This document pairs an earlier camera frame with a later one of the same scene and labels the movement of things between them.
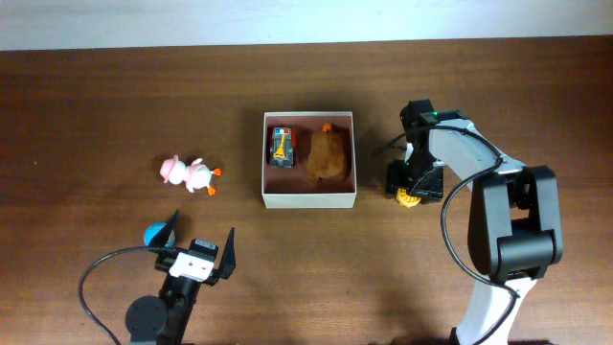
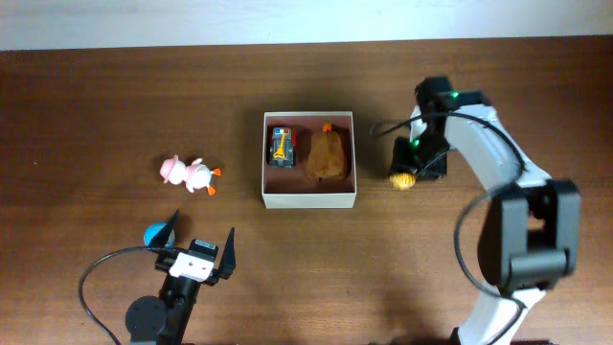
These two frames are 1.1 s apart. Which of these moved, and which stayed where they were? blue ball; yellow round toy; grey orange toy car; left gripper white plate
Moved: yellow round toy
Stayed: left gripper white plate; blue ball; grey orange toy car
